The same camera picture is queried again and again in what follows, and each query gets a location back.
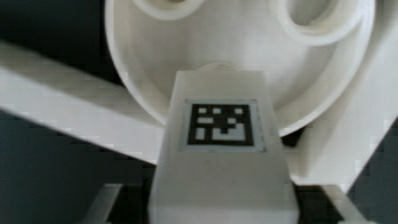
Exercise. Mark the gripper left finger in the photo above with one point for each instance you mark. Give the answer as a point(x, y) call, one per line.
point(120, 205)

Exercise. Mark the white right rail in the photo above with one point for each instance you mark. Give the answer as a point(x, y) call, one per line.
point(344, 135)

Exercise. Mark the white round stool seat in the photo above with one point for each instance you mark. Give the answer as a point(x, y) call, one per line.
point(296, 38)

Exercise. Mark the white rail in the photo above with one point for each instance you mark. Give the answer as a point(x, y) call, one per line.
point(344, 135)
point(77, 104)

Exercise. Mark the white front rail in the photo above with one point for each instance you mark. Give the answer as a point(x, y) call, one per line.
point(77, 104)

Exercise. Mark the white stool leg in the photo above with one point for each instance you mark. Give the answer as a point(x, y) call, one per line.
point(221, 182)

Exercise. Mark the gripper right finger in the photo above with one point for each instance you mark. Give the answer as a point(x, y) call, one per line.
point(326, 206)

